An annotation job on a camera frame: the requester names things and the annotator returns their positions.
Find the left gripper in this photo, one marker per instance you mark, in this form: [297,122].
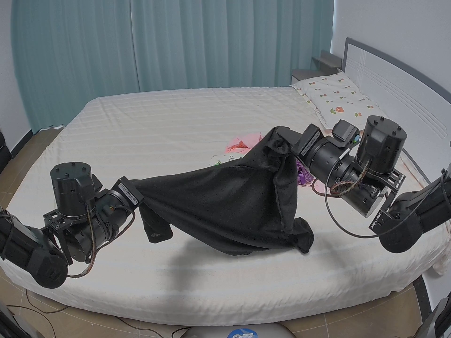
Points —
[116,213]

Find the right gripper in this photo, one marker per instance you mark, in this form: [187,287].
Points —
[324,160]

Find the black T-shirt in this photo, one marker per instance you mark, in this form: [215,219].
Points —
[229,195]

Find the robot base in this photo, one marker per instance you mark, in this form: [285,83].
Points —
[239,331]

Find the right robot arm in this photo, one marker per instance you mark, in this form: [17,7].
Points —
[384,143]

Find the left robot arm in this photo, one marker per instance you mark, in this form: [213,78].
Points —
[70,185]

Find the bed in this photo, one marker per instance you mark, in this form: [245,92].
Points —
[158,125]

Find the purple garment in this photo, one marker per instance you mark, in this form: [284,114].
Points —
[303,174]

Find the white printed pillow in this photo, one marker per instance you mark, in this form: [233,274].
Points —
[334,97]

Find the grey bedside table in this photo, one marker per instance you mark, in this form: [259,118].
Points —
[304,74]

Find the white printed pyjama top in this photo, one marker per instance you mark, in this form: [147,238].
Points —
[220,158]

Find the black chest of drawers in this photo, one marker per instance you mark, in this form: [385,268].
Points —
[4,150]

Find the blue-green curtain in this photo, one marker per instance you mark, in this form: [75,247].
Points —
[229,30]
[77,48]

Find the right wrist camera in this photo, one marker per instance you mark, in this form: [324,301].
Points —
[345,130]

